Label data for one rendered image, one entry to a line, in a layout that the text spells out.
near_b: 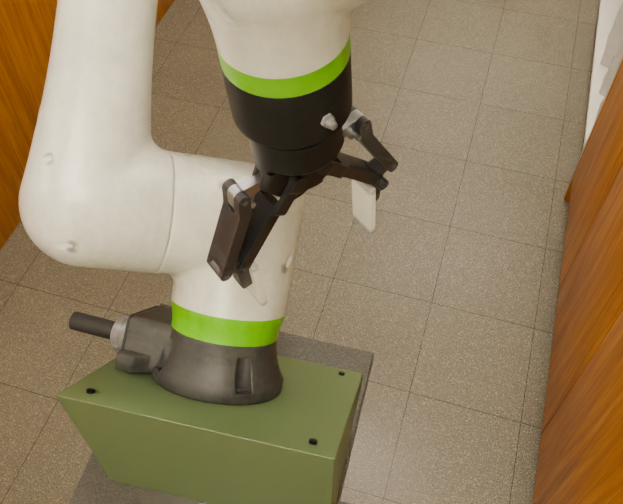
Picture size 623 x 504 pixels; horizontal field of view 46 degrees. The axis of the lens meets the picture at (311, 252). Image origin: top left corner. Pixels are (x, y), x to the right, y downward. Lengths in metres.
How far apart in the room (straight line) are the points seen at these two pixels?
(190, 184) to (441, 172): 1.87
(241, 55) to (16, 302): 1.93
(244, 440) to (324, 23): 0.41
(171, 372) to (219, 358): 0.06
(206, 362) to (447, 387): 1.36
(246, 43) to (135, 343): 0.46
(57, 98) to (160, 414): 0.32
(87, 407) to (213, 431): 0.13
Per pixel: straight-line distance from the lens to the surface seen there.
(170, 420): 0.73
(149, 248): 0.73
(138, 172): 0.73
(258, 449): 0.73
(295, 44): 0.46
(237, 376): 0.79
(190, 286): 0.77
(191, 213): 0.73
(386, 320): 2.16
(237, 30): 0.46
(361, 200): 0.72
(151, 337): 0.83
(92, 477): 0.99
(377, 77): 2.87
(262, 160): 0.57
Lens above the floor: 1.84
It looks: 54 degrees down
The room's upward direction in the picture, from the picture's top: straight up
